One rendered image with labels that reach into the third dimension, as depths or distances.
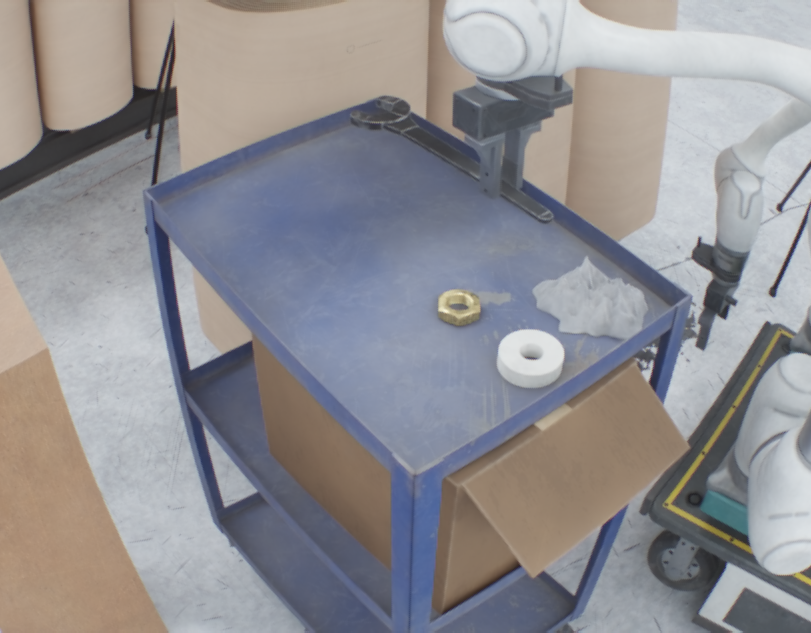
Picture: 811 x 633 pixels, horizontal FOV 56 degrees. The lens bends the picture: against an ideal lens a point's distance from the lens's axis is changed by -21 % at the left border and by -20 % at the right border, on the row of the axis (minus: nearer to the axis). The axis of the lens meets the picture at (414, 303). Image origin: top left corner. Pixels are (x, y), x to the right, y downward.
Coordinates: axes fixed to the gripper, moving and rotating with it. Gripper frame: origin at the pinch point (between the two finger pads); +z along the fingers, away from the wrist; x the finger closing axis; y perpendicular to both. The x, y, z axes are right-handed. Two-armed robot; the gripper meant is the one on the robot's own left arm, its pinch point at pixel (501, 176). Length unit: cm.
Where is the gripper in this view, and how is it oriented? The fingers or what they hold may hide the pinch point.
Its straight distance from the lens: 116.6
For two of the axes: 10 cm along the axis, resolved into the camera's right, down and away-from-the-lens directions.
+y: -6.2, -5.1, 5.9
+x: -7.8, 3.8, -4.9
